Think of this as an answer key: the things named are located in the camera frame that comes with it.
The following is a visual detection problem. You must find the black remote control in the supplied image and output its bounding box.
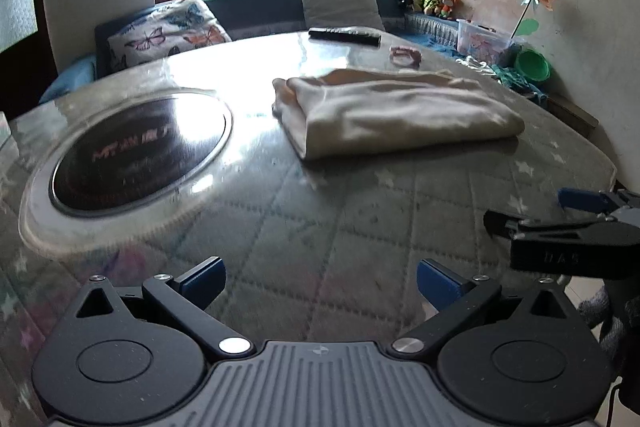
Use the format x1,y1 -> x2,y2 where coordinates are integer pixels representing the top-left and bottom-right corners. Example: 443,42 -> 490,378
308,26 -> 382,47

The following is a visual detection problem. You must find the pink scrunchie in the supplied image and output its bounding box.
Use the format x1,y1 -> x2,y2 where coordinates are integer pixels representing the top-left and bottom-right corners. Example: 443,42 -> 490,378
389,45 -> 422,69

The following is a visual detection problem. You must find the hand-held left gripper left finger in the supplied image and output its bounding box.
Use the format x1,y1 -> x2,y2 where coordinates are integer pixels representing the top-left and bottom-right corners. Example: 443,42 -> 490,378
75,256 -> 254,356

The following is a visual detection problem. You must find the green plastic bowl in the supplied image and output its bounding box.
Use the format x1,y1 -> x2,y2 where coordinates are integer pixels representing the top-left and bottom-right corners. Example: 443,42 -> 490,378
514,48 -> 552,83

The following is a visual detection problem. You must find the beige pillow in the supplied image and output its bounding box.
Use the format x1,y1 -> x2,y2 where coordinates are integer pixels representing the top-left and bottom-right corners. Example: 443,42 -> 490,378
298,0 -> 386,33

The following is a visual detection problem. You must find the butterfly print pillow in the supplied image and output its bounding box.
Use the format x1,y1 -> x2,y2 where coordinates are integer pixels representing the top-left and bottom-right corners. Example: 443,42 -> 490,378
107,0 -> 234,70

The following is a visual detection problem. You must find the clear plastic storage box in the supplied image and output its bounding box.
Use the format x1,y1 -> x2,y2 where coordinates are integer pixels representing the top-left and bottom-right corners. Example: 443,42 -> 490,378
457,17 -> 514,63

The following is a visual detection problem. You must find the dark wooden box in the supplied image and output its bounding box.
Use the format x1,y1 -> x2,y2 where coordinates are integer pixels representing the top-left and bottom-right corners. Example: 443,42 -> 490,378
546,93 -> 599,138

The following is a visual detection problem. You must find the blue sofa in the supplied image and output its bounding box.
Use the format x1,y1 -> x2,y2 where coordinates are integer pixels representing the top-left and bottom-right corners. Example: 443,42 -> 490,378
39,0 -> 548,104

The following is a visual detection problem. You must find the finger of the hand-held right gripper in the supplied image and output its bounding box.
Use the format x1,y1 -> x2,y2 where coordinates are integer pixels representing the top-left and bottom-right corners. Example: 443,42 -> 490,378
557,187 -> 622,216
483,208 -> 527,239

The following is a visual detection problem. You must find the beige garment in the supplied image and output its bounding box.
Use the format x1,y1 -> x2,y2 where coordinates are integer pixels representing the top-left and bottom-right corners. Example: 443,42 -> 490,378
271,67 -> 525,161

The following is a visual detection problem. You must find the teal cloth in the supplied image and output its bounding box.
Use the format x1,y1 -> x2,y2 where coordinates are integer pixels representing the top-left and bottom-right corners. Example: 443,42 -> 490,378
492,63 -> 546,100

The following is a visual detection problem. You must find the round built-in cooktop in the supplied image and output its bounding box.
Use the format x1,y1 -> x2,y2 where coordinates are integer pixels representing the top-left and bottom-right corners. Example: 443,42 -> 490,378
19,89 -> 234,254

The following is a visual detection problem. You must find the person's right forearm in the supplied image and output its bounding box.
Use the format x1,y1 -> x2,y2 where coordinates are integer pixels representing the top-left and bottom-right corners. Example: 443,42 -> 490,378
576,281 -> 640,375

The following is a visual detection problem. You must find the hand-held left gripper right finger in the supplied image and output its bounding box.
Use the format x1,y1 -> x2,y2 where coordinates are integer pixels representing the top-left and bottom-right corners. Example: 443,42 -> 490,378
389,258 -> 567,354

